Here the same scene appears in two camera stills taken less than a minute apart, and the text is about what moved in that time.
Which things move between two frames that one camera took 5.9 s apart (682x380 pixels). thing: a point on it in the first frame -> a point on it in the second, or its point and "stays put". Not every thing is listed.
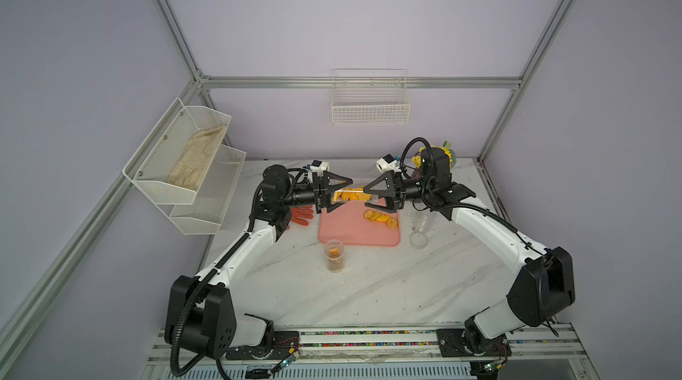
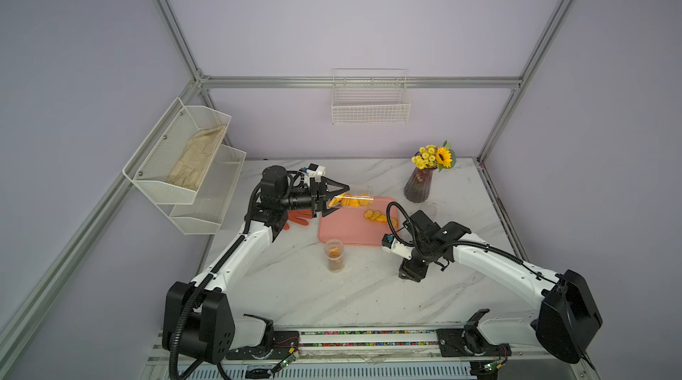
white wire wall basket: [369, 96] stays put
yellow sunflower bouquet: [416, 160] stays put
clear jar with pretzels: [334, 251] stays put
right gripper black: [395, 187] -> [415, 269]
